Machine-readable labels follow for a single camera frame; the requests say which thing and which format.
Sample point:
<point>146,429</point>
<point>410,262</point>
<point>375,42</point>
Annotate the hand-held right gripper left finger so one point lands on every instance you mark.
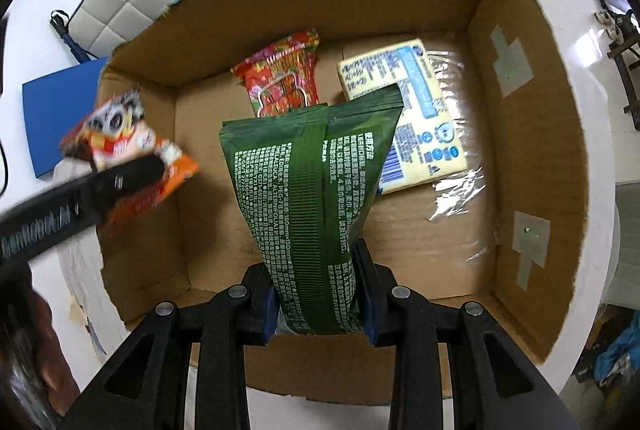
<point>269,312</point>

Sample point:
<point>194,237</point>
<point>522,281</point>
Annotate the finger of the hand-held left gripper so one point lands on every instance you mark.
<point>131,175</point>

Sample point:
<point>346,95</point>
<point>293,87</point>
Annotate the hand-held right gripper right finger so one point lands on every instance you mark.
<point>369,312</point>

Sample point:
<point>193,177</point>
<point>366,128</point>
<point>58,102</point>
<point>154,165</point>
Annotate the orange snack packet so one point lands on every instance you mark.
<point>125,132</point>

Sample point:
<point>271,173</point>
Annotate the green snack packet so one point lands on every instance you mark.
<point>300,190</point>

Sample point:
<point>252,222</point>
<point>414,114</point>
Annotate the cardboard box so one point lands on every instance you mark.
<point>530,135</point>

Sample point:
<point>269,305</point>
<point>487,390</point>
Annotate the person's left hand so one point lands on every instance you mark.
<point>50,355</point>

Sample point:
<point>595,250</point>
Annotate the white plastic bag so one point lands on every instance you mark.
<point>80,270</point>

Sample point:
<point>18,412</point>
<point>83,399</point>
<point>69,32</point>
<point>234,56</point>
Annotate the blue board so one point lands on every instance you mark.
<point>60,115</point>

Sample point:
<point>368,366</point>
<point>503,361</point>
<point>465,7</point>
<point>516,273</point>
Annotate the white cushioned chair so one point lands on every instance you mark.
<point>120,5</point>

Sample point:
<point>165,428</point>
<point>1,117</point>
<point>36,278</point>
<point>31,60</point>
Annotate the red snack packet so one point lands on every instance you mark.
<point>280,75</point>

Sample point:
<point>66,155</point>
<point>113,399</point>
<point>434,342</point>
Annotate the yellow pack with blue label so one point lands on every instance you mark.
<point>430,130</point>

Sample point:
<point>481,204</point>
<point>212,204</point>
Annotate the blue cloth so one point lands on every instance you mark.
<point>614,357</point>

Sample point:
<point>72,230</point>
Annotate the grey cabinet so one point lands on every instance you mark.
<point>629,235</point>

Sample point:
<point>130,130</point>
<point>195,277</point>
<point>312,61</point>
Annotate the pair of white shoes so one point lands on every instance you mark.
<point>607,22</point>

